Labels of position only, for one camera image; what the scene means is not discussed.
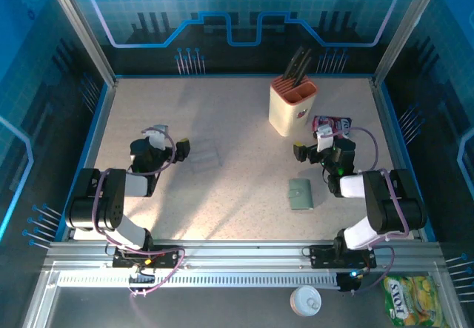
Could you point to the green card holder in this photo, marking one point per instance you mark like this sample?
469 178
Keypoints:
301 194

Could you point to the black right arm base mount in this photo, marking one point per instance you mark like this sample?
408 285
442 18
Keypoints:
322 257

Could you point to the aluminium corner post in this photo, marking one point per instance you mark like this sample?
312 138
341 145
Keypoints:
406 28
83 28

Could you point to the aluminium left side rail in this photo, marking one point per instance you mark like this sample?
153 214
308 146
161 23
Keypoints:
103 120

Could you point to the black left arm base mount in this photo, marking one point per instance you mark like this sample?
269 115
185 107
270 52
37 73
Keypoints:
170 259

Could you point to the aluminium right side rail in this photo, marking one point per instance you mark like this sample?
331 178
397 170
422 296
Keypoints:
386 120

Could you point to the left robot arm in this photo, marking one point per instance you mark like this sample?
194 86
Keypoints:
111 198

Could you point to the black electronics box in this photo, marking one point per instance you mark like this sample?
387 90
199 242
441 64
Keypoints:
348 283

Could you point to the yellow candy bag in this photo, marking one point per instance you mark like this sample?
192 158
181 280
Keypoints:
413 302

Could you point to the aluminium front rail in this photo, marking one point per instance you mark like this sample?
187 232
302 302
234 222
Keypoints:
240 250

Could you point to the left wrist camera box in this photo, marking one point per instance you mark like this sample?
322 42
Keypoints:
157 139

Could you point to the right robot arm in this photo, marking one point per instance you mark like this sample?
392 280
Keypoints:
385 202

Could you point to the aluminium rail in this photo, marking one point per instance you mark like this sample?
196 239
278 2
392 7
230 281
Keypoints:
103 120
240 250
386 120

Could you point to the aluminium left corner post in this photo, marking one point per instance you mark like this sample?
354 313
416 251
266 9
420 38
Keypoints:
83 28

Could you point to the white tin can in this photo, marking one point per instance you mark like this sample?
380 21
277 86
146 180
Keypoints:
305 301

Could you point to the cream knife block orange top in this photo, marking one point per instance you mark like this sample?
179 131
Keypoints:
290 115

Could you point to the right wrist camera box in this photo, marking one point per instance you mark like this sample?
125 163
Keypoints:
325 141

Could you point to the pink candy bag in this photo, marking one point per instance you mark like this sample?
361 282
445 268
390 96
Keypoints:
342 124

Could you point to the aluminium right corner post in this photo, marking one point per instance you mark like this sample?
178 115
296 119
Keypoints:
406 28

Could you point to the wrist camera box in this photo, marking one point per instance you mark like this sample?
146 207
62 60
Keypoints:
157 139
325 141

